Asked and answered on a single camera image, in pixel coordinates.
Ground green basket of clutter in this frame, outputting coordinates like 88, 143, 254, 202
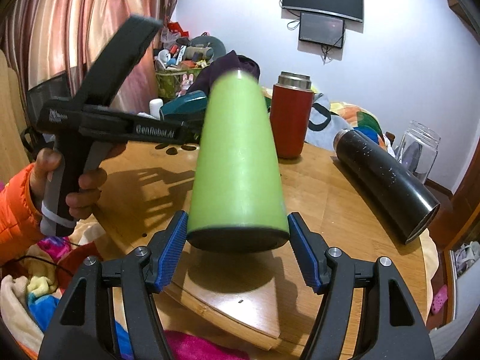
154, 33, 226, 101

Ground small black wall monitor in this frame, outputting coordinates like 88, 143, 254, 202
298, 12, 345, 49

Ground dark purple clothing pile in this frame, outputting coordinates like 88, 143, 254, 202
187, 50, 260, 97

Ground person's left hand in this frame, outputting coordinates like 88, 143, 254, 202
28, 141, 129, 221

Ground lime green tall bottle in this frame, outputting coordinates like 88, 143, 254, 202
187, 70, 290, 254

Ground black speckled thermos bottle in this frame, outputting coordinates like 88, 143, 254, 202
333, 129, 440, 245

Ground clear glass jar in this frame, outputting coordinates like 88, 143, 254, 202
394, 120, 441, 184

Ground orange jacket sleeve forearm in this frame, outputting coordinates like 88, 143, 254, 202
0, 163, 44, 265

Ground white cylindrical bottle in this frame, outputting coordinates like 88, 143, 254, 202
149, 98, 164, 119

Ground red thermos bottle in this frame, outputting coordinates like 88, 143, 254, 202
270, 72, 314, 159

